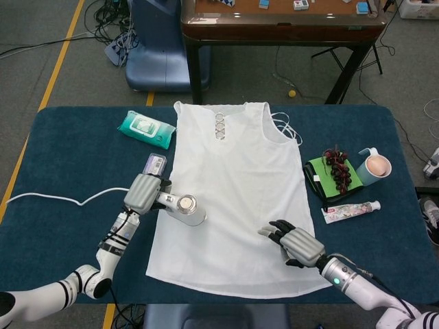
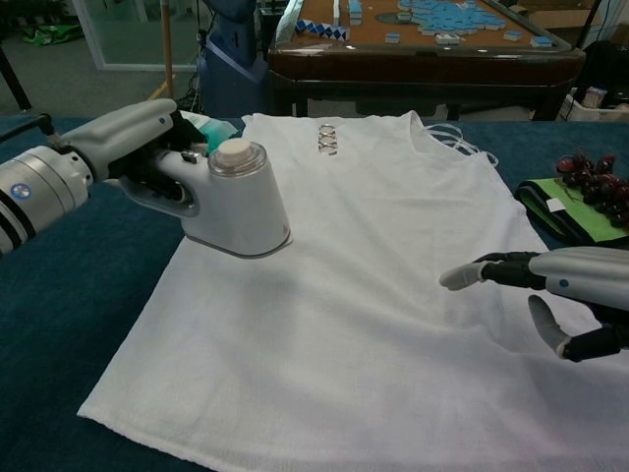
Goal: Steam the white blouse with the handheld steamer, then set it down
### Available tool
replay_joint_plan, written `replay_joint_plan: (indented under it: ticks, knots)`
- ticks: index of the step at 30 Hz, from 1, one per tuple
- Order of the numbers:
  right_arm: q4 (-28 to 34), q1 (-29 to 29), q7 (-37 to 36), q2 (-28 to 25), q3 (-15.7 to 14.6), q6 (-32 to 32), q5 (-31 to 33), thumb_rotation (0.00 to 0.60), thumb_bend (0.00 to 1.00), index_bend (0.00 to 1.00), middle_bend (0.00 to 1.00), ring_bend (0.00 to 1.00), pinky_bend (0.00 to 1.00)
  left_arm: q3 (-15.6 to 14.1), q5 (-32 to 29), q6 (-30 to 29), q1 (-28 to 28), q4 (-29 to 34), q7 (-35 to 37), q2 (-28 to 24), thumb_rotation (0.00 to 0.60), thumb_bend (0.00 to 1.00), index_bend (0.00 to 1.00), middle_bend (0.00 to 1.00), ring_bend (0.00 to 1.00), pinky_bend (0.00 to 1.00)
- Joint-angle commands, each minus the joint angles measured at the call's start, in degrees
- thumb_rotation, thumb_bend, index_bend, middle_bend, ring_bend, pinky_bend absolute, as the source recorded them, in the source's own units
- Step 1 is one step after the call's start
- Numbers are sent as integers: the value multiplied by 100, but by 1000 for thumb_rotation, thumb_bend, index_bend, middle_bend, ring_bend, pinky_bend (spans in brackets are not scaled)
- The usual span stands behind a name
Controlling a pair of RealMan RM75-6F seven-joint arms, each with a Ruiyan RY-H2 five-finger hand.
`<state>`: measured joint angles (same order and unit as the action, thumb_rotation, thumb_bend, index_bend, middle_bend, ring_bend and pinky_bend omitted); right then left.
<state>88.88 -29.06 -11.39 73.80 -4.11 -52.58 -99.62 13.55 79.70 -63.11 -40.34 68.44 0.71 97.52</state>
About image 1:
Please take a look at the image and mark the black floor cable tangle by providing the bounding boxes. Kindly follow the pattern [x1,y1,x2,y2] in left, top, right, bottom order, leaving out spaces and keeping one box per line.
[91,0,139,46]

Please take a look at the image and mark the clear box purple contents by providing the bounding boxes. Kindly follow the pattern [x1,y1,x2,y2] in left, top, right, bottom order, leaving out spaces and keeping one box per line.
[141,152,169,180]

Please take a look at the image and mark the brown mahjong table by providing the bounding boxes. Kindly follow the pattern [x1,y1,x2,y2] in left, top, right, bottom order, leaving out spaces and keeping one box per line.
[180,0,389,106]

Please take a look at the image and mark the green cloth black trim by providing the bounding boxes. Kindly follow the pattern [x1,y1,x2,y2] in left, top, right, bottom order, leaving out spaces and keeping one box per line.
[302,156,365,206]

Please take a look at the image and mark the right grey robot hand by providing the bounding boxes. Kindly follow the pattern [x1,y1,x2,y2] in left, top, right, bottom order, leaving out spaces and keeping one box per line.
[257,219,326,269]

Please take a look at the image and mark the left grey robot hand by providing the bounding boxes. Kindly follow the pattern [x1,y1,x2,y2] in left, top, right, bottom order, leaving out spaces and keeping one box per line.
[123,173,172,213]

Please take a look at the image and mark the blue mug pink inside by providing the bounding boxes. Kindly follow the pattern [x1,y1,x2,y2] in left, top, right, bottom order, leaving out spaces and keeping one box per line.
[354,147,393,187]

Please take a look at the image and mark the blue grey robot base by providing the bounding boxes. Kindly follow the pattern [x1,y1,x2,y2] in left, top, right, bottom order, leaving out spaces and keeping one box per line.
[141,303,291,329]

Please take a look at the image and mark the floral toothpaste tube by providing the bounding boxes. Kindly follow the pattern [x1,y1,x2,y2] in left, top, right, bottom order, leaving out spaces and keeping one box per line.
[321,199,382,226]

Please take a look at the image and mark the white handheld garment steamer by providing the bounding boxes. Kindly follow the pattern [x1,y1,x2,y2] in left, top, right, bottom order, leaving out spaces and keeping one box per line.
[156,191,208,228]

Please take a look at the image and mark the green wet wipes pack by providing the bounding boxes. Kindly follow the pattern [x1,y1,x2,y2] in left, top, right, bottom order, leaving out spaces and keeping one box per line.
[116,110,177,151]

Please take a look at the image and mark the dark red grape bunch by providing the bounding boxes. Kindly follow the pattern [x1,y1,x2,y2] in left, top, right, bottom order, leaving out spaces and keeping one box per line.
[323,145,354,196]

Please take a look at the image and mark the grey power strip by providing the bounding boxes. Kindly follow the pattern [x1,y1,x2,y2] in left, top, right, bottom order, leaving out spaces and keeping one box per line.
[104,33,130,66]

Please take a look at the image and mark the dark blue table cover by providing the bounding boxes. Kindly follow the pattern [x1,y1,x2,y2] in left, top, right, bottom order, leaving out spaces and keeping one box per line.
[0,105,439,306]

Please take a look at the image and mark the blue chair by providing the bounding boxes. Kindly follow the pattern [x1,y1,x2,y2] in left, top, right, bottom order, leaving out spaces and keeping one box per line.
[124,0,211,94]

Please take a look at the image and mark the white storage box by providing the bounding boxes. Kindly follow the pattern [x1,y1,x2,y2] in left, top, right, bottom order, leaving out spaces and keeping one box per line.
[396,0,439,19]

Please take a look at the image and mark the white grey floor device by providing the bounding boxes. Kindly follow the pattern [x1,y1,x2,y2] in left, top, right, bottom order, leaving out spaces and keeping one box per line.
[422,147,439,180]

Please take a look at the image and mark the white cable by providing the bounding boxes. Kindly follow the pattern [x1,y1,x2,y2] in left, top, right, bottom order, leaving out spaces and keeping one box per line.
[6,186,133,208]

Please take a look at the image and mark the grey white sneaker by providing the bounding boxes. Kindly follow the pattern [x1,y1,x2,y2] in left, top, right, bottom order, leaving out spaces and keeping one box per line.
[418,196,439,246]

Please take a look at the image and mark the white sleeveless top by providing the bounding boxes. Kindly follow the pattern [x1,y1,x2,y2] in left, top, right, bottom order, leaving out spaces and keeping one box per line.
[144,100,337,300]

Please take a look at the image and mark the black stand legs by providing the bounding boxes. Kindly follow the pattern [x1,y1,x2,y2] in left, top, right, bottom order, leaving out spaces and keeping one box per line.
[311,40,384,76]

